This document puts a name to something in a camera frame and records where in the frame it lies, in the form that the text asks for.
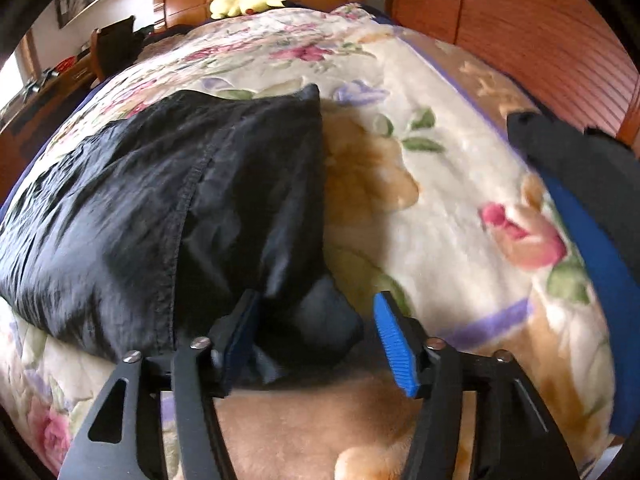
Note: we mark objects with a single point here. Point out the window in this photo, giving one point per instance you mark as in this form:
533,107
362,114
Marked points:
15,75

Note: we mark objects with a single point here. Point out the dark cloth pile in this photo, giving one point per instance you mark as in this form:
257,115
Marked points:
160,37

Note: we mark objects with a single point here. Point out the wooden chair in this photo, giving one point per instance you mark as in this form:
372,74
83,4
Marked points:
115,45

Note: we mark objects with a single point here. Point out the red basket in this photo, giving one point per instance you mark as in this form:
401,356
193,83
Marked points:
65,63

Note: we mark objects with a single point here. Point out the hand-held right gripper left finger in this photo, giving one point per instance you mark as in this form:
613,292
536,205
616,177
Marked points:
240,340

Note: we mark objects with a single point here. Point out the floral blanket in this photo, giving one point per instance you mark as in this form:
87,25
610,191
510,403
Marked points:
450,185

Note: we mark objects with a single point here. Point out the black jacket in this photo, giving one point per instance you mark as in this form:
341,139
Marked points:
150,200

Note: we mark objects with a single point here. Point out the wooden dresser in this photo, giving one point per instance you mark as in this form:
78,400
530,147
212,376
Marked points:
30,125

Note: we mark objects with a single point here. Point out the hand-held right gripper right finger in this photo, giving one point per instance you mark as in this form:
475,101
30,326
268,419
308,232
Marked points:
395,345

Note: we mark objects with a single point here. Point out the yellow plush toy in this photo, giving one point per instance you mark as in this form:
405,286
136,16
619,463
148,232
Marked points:
235,5

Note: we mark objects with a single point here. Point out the black and blue cloth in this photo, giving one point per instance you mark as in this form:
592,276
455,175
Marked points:
590,240

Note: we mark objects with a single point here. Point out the wooden wardrobe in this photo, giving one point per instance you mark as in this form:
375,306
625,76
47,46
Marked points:
525,25

